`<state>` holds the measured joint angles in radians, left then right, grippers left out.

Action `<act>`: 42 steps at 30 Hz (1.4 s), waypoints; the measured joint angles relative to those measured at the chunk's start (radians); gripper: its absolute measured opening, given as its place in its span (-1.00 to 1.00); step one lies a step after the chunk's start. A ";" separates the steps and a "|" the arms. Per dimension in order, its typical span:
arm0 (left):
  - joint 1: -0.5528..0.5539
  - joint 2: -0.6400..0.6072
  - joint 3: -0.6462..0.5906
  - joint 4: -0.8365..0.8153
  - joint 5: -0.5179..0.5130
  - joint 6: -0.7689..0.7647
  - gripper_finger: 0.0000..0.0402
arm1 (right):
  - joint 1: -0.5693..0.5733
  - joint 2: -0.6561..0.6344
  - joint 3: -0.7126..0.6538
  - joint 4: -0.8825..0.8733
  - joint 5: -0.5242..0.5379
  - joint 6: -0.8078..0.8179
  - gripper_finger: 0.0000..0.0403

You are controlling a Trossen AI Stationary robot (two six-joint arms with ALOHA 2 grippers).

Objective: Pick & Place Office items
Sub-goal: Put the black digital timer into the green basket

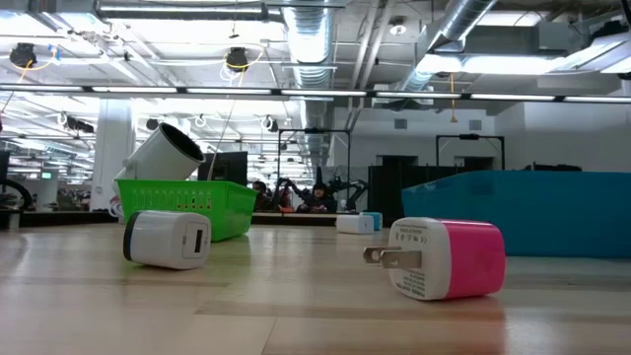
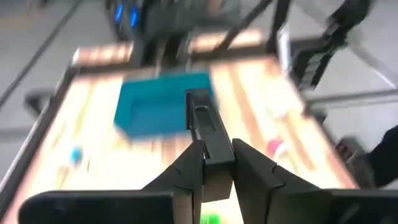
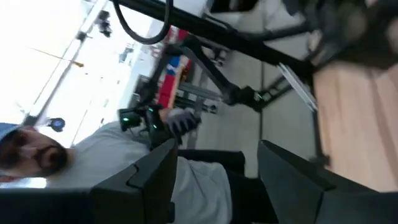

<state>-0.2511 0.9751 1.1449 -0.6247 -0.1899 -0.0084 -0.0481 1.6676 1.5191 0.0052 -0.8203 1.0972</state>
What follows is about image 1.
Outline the white charger with black band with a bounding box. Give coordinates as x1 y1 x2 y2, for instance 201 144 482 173
122 209 213 271

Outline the low black frame stand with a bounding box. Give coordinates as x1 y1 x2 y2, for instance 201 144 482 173
435 133 506 172

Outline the pink and white wall charger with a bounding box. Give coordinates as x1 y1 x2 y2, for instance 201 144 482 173
363 216 507 302

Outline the long ceiling light strip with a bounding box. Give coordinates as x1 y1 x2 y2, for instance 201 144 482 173
0 84 631 104

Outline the tall black frame stand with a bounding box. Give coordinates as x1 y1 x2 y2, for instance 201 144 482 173
277 127 352 213

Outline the white cube wall charger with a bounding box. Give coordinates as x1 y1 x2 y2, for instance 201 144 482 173
335 214 376 236

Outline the black aluminium table frame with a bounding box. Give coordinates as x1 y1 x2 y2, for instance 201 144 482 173
0 210 341 229

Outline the white building column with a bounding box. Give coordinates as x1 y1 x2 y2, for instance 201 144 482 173
91 101 137 213

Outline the black ceiling cord reel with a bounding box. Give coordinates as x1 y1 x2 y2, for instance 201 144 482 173
9 42 38 69
225 46 250 73

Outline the green plastic basket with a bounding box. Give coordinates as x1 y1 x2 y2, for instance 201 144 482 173
116 178 259 243

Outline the white cup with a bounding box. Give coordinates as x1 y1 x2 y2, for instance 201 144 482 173
111 121 207 219

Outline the blue and white wall charger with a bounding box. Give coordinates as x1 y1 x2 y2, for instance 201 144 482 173
361 211 385 232

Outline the straight silver ventilation duct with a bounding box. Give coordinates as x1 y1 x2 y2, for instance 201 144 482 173
283 0 341 90

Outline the slanted silver ventilation duct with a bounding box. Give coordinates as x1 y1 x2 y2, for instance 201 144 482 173
398 0 499 93

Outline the person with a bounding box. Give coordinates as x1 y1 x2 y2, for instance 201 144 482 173
251 179 271 212
300 181 339 214

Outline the blue plastic tray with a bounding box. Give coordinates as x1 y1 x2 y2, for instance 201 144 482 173
401 170 631 259

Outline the black monitor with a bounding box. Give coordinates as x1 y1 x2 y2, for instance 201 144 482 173
196 151 249 187

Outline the black partition wall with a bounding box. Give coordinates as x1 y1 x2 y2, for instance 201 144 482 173
367 165 467 214

